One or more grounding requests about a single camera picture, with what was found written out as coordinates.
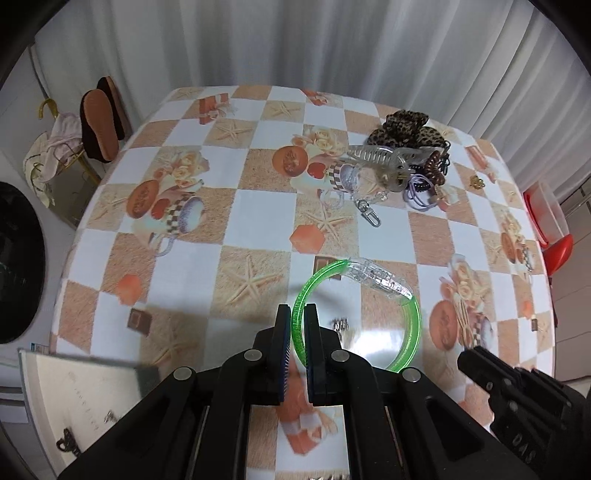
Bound clear bead keychain silver clasp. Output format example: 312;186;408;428
318;166;384;228

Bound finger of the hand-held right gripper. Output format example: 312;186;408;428
457;346;532;407

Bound clear hair claw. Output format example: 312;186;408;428
346;144;437;192

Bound red plastic stool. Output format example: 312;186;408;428
540;233;574;278

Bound small black hair clip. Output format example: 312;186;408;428
56;429;79;455

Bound green bangle with clear clasp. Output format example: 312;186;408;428
292;258;423;374

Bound grey jewelry tray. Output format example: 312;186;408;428
18;348;160;478

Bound brown spiral hair tie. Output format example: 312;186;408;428
424;150;450;186

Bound checkered printed tablecloth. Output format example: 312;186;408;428
48;85;559;480

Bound purple hair ties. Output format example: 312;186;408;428
403;171;445;213

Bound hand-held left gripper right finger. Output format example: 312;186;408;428
305;304;540;480

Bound red lidded plastic container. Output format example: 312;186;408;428
523;180;571;245

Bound pale cloth on rack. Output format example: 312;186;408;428
24;113;85;208

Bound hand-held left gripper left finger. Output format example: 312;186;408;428
58;304;293;480

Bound white curtain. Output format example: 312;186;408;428
32;0;591;195

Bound leopard print scrunchie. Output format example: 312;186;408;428
367;110;451;151

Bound brown slipper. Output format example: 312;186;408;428
79;89;120;163
96;76;132;139

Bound gold metal rack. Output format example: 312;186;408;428
23;98;103;232

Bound white washing machine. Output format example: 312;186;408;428
0;152;79;425

